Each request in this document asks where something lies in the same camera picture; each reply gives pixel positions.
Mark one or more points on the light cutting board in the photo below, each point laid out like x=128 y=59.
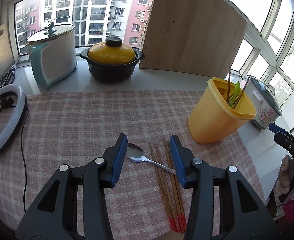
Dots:
x=6 y=56

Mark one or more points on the white ring light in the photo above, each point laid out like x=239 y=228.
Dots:
x=16 y=118

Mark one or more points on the yellow plastic utensil holder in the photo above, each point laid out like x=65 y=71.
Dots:
x=212 y=119

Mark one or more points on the white floral rice cooker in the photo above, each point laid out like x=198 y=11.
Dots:
x=264 y=100

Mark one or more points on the metal spoon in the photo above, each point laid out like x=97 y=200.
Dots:
x=135 y=154

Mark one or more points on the black casserole pot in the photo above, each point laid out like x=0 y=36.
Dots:
x=107 y=73

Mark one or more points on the green plastic utensil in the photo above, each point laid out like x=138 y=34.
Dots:
x=234 y=96

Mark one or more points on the large wooden board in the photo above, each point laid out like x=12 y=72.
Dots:
x=199 y=37

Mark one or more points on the pink plaid tablecloth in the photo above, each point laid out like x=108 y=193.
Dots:
x=75 y=128

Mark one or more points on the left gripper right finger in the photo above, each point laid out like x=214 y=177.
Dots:
x=223 y=204

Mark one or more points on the black scissors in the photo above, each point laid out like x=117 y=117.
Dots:
x=9 y=77

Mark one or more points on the yellow pot lid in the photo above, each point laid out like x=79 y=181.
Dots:
x=112 y=52

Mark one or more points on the wooden chopstick red tip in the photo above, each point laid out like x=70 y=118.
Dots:
x=164 y=189
x=173 y=179
x=176 y=187
x=173 y=190

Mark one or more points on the white teal electric cooker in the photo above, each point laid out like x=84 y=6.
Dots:
x=54 y=60

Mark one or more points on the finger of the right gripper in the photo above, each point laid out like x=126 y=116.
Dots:
x=275 y=129

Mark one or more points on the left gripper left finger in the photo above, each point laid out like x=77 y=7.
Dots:
x=72 y=203

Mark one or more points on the glass cooker lid teal knob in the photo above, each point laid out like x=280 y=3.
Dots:
x=50 y=33

